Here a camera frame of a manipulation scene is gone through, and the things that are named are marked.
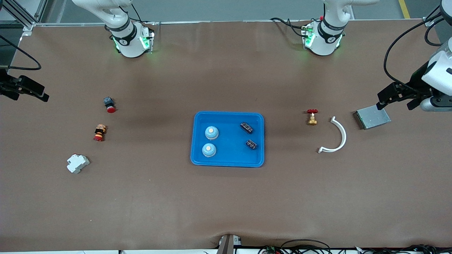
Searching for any grey metal box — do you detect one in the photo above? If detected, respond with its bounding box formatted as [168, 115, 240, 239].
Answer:
[353, 104, 392, 130]

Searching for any white curved plastic clip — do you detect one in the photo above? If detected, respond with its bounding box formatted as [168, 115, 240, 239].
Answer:
[318, 116, 347, 154]

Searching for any red push button grey base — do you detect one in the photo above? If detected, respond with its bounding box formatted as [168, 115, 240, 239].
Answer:
[103, 97, 117, 114]

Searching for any red emergency button orange base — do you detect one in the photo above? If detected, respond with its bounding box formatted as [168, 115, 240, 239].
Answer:
[93, 124, 107, 142]

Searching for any white circuit breaker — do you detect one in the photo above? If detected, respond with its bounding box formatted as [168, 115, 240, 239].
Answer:
[66, 154, 90, 174]

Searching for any blue plastic tray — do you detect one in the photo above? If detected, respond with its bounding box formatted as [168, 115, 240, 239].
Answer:
[190, 111, 265, 168]

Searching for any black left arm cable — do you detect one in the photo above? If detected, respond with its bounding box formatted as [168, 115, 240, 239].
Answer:
[384, 14, 452, 89]

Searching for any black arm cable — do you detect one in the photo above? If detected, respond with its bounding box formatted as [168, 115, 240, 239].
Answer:
[0, 35, 42, 71]
[384, 14, 452, 89]

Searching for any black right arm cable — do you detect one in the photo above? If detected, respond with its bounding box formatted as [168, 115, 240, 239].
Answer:
[0, 35, 42, 71]

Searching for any black base cable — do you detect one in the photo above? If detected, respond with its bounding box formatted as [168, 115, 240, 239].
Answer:
[270, 17, 308, 38]

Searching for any black cable bundle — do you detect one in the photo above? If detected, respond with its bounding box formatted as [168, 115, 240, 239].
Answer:
[353, 244, 452, 254]

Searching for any black cable loop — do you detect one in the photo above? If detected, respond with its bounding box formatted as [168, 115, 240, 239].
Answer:
[281, 239, 332, 254]

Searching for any grey mount bracket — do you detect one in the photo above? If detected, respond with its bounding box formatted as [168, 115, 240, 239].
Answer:
[216, 234, 243, 254]

